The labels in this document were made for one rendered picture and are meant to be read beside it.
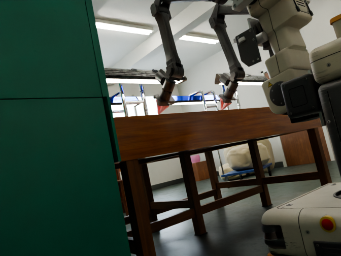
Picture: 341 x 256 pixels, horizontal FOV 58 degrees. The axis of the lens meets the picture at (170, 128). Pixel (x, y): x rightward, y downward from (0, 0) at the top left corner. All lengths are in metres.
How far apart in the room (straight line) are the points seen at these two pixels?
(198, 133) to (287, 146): 5.32
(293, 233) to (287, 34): 0.80
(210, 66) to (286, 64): 6.74
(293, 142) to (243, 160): 2.10
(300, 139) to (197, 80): 3.22
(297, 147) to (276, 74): 5.35
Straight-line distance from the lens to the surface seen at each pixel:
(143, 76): 1.81
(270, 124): 2.06
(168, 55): 1.59
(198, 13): 5.22
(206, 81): 8.15
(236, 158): 4.88
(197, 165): 7.62
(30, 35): 1.23
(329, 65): 1.12
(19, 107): 1.12
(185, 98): 2.78
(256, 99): 7.17
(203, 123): 1.59
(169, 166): 8.16
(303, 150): 6.64
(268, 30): 1.48
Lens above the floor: 0.53
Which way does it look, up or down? 7 degrees up
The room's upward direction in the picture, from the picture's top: 12 degrees counter-clockwise
